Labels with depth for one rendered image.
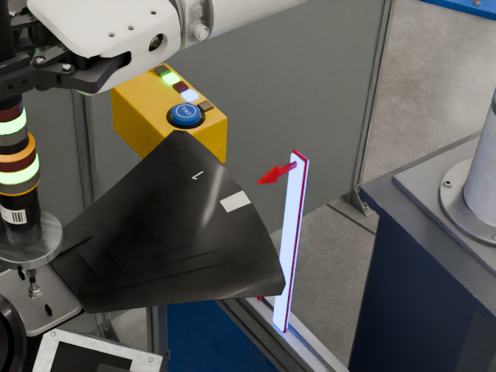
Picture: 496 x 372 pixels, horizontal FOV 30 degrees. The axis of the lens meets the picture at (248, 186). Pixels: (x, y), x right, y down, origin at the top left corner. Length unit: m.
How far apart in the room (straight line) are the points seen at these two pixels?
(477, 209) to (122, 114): 0.54
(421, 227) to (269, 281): 0.45
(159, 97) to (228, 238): 0.40
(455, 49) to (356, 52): 1.13
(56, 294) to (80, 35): 0.31
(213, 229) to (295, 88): 1.26
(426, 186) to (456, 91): 1.80
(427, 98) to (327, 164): 0.73
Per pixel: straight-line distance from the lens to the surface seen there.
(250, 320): 1.38
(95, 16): 0.77
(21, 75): 0.74
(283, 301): 1.27
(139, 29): 0.76
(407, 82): 3.23
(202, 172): 1.04
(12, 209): 0.85
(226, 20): 0.82
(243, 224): 1.02
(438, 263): 1.36
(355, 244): 2.63
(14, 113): 0.78
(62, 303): 0.95
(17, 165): 0.81
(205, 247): 0.99
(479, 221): 1.40
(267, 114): 2.23
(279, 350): 1.35
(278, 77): 2.17
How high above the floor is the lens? 1.92
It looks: 44 degrees down
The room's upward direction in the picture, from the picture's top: 4 degrees clockwise
